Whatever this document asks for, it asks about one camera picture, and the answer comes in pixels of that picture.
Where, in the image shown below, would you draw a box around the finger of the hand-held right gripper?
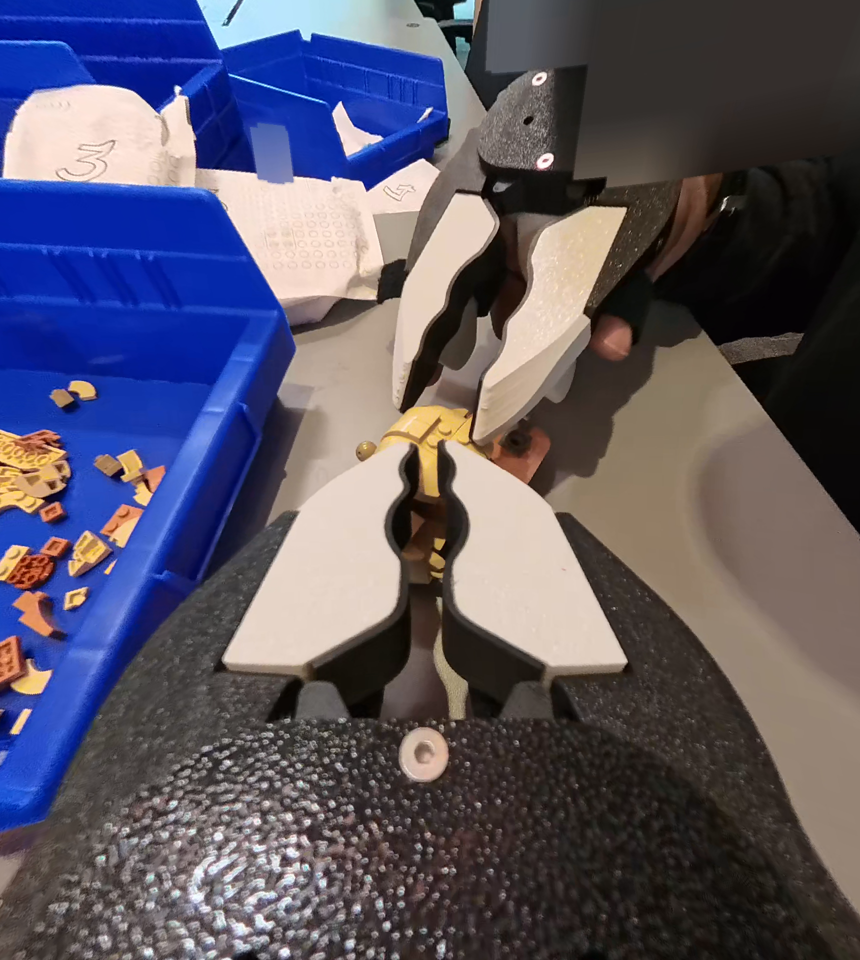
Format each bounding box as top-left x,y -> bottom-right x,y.
471,202 -> 630,444
391,191 -> 504,414

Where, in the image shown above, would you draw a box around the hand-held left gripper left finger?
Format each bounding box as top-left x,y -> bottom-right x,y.
221,442 -> 418,710

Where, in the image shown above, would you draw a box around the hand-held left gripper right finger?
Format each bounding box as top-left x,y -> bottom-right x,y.
437,441 -> 630,708

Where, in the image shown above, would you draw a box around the tan and brown brick model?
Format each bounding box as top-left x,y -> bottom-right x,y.
355,405 -> 553,588

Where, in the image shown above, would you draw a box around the person's right forearm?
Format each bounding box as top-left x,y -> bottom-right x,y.
655,142 -> 860,348

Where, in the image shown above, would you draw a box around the grey desk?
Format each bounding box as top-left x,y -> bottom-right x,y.
0,0 -> 860,960

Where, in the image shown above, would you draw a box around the person's right hand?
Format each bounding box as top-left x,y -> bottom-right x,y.
589,172 -> 725,364

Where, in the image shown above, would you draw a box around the white paper bags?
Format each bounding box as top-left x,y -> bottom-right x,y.
197,168 -> 388,325

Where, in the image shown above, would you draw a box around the crumpled white paper scrap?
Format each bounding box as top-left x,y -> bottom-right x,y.
331,101 -> 436,160

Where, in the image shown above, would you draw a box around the black wristwatch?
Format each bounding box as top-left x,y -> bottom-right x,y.
713,171 -> 752,220

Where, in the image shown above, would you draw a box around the group of small loose bricks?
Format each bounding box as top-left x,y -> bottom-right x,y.
0,378 -> 170,741

